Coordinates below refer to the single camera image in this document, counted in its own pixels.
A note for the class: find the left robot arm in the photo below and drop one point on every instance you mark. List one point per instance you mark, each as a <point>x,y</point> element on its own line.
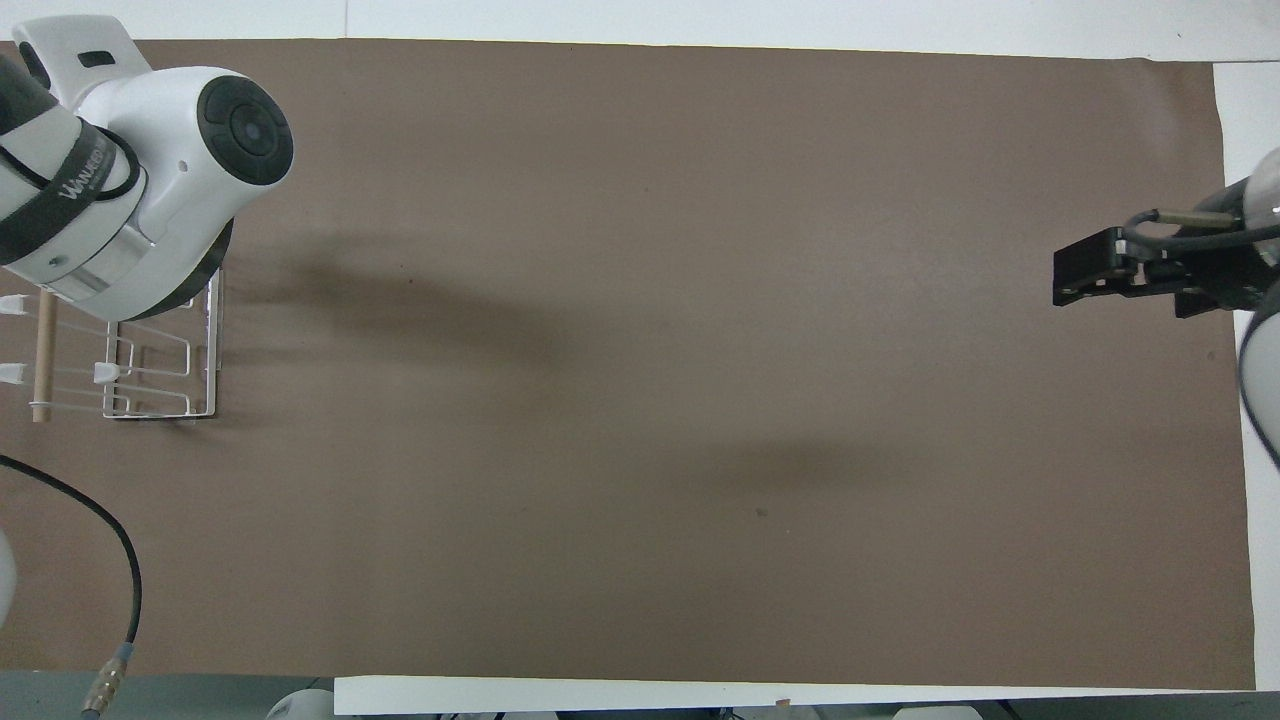
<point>170,140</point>

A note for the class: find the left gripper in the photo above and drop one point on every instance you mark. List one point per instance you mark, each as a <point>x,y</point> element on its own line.
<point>205,285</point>

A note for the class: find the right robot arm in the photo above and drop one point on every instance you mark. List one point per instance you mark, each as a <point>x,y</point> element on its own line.
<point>1262,385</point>

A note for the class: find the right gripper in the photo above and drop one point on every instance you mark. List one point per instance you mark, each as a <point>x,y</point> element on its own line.
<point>1225,280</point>

